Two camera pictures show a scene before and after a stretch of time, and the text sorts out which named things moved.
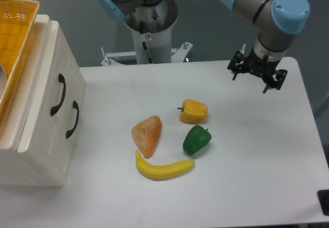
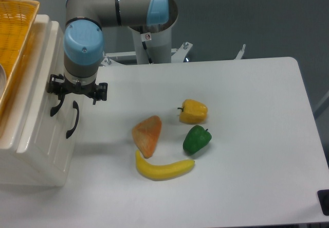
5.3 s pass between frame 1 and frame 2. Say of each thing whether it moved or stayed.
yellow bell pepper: stayed
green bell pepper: stayed
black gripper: moved
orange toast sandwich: stayed
